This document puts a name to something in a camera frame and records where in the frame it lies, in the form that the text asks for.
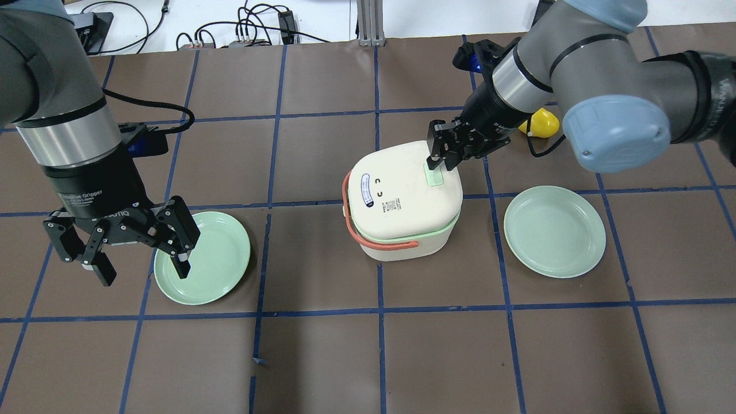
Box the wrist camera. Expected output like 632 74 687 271
451 37 522 76
118 122 169 158

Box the black cable bundle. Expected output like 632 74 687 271
175 0 331 51

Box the white rice cooker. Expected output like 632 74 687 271
341 141 463 262

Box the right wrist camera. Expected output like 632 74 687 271
451 37 522 76

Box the yellow toy pepper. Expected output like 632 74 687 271
518 108 560 139

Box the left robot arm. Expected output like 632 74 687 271
1 1 200 286

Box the left green plate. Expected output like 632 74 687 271
153 210 251 305

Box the green plate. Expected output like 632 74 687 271
504 186 607 279
153 210 251 305

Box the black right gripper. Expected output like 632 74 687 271
426 86 527 172

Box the right green plate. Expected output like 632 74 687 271
504 186 607 279

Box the black device on desk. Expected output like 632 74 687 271
70 11 114 56

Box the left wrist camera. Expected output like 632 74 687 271
118 122 169 158

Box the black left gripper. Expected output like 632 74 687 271
44 160 201 286

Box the black power adapter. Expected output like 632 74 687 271
278 10 297 44

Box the aluminium frame post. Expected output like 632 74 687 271
356 0 386 47

